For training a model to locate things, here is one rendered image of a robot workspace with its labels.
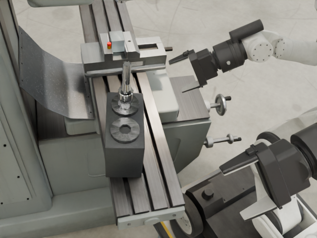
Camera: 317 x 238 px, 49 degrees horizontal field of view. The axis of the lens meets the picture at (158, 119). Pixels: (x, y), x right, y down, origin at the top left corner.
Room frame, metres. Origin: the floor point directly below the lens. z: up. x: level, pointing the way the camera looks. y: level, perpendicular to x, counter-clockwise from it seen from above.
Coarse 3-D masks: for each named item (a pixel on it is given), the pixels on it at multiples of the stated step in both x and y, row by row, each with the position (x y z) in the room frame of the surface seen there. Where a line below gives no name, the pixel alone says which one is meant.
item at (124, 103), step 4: (120, 96) 0.69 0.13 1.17; (132, 96) 0.70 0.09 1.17; (120, 100) 0.69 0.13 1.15; (124, 100) 0.68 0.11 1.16; (128, 100) 0.69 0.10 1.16; (132, 100) 0.70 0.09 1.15; (120, 104) 0.69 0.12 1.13; (124, 104) 0.68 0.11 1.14; (128, 104) 0.69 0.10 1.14; (132, 104) 0.71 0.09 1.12; (124, 108) 0.68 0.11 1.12; (128, 108) 0.69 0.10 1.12
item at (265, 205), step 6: (264, 198) 0.30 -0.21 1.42; (252, 204) 0.29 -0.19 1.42; (258, 204) 0.28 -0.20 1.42; (264, 204) 0.28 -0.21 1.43; (270, 204) 0.28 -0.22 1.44; (246, 210) 0.27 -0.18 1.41; (252, 210) 0.27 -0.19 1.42; (258, 210) 0.27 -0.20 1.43; (264, 210) 0.27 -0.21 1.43; (270, 210) 0.27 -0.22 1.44; (246, 216) 0.26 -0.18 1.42; (252, 216) 0.26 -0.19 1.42; (258, 216) 0.26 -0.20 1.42
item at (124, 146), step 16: (112, 96) 0.74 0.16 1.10; (112, 112) 0.67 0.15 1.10; (128, 112) 0.67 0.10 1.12; (112, 128) 0.60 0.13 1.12; (128, 128) 0.62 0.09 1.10; (112, 144) 0.56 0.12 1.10; (128, 144) 0.57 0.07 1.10; (144, 144) 0.58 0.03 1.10; (112, 160) 0.54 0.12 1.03; (128, 160) 0.55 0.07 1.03; (112, 176) 0.54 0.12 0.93; (128, 176) 0.55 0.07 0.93
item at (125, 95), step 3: (120, 87) 0.71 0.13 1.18; (120, 90) 0.70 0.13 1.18; (132, 90) 0.71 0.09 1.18; (120, 93) 0.69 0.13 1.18; (123, 93) 0.69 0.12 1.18; (126, 93) 0.69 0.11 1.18; (129, 93) 0.70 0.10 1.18; (132, 93) 0.70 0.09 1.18; (123, 96) 0.68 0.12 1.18; (126, 96) 0.69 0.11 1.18; (129, 96) 0.69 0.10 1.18
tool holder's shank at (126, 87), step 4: (124, 64) 0.70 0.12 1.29; (128, 64) 0.71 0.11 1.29; (124, 68) 0.70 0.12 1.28; (128, 68) 0.70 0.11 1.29; (124, 72) 0.70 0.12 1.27; (128, 72) 0.70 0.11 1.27; (124, 76) 0.70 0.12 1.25; (128, 76) 0.70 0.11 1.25; (124, 80) 0.70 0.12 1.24; (128, 80) 0.70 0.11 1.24; (124, 84) 0.70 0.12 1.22; (128, 84) 0.70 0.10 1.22; (124, 88) 0.69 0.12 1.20; (128, 88) 0.70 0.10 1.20; (124, 92) 0.70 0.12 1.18
